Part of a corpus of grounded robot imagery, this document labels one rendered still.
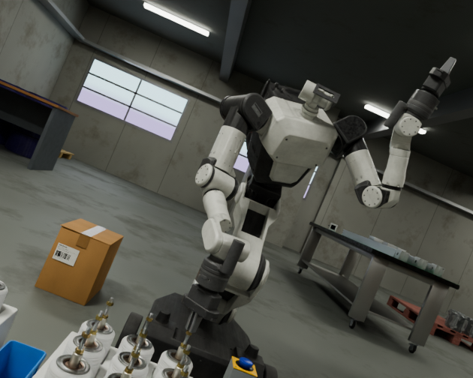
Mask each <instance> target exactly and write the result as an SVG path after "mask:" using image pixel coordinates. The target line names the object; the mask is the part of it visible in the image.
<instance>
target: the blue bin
mask: <svg viewBox="0 0 473 378"><path fill-rule="evenodd" d="M46 355H47V354H46V352H45V351H43V350H41V349H38V348H35V347H33V346H29V345H27V344H24V343H20V342H19V341H16V340H10V341H8V342H7V343H6V344H5V345H4V346H3V347H2V348H0V378H32V377H33V376H34V375H35V374H36V373H37V371H38V368H39V367H40V365H41V363H42V361H43V360H44V359H45V357H46Z"/></svg>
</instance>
